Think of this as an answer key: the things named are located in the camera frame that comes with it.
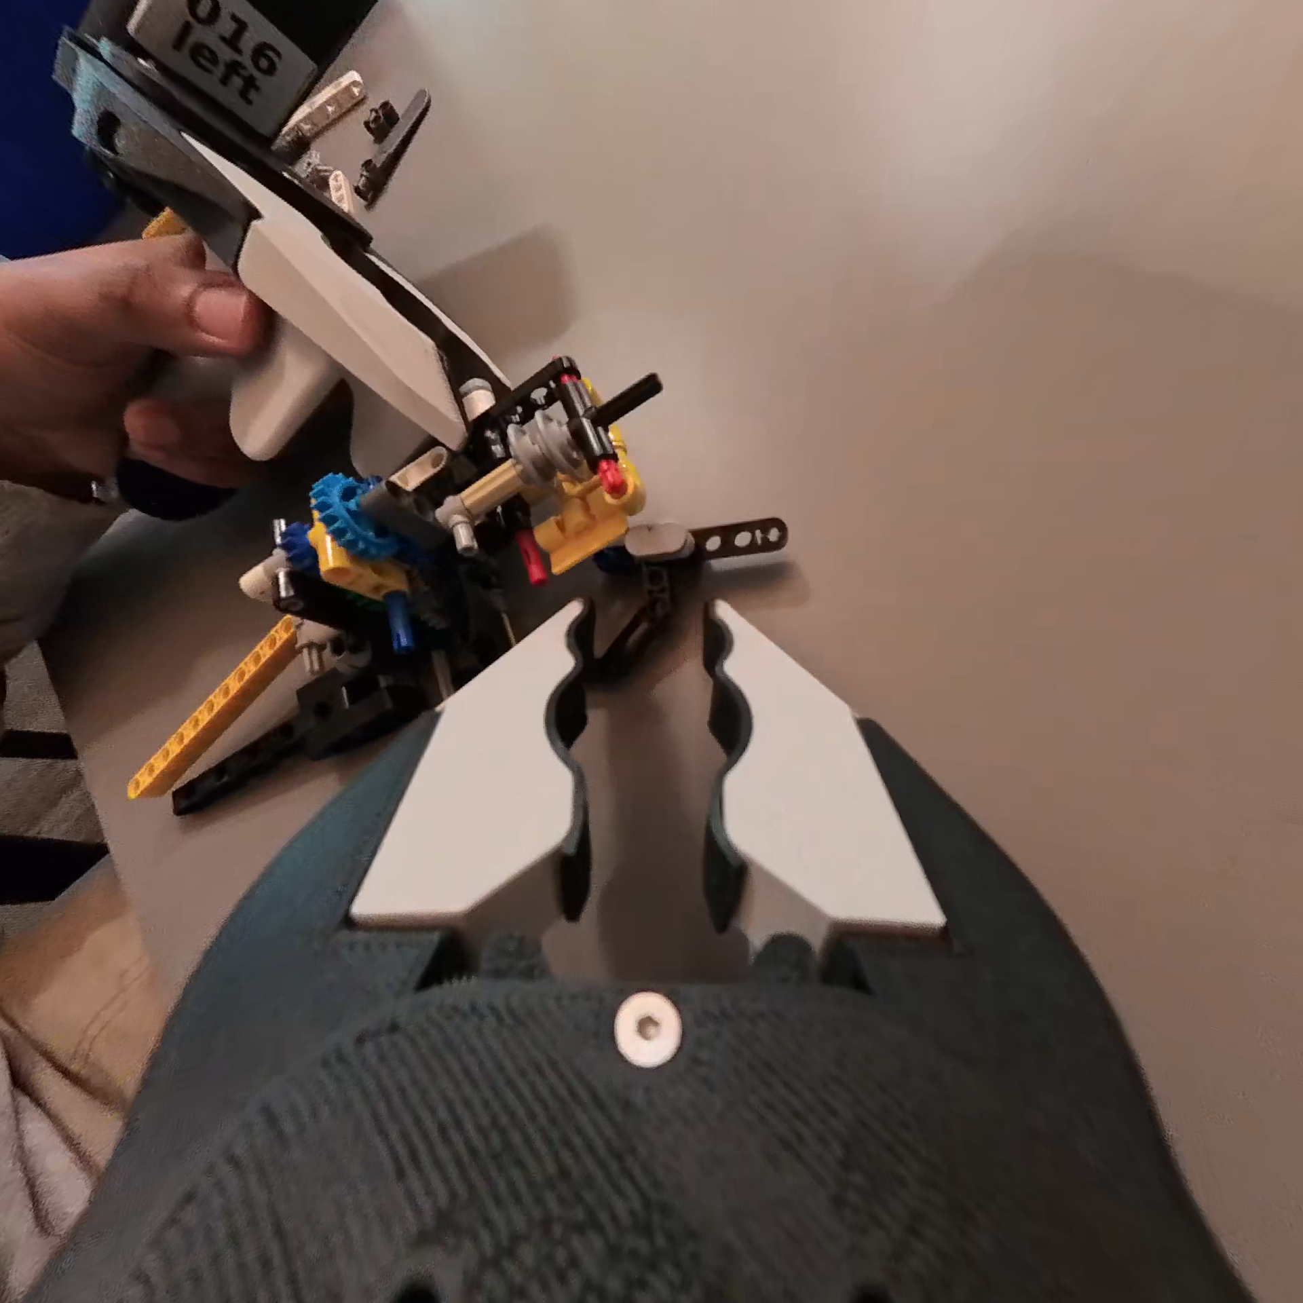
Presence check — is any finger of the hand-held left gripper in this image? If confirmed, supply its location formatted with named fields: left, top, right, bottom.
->
left=181, top=130, right=516, bottom=415
left=237, top=198, right=469, bottom=451

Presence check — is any black curved lego piece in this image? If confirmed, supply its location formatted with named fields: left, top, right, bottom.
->
left=356, top=89, right=434, bottom=204

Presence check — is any yellow black lego model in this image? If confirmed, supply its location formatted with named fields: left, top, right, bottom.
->
left=126, top=356, right=704, bottom=815

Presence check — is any blue storage bin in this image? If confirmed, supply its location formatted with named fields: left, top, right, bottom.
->
left=0, top=0, right=153, bottom=263

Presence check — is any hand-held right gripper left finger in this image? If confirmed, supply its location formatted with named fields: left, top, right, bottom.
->
left=348, top=598, right=595, bottom=960

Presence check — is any person's left hand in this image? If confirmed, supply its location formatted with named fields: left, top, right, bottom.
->
left=0, top=235, right=271, bottom=510

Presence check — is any grey lego connector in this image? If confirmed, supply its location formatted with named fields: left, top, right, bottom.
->
left=294, top=151, right=359, bottom=212

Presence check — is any black lego beam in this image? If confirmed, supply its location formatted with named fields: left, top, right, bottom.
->
left=699, top=516, right=790, bottom=558

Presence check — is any white lego beam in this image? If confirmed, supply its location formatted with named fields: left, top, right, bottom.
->
left=275, top=69, right=365, bottom=137

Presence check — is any person's grey sweater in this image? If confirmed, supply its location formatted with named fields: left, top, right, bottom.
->
left=0, top=956, right=173, bottom=1303

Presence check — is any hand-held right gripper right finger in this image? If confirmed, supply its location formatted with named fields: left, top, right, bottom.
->
left=702, top=598, right=947, bottom=960

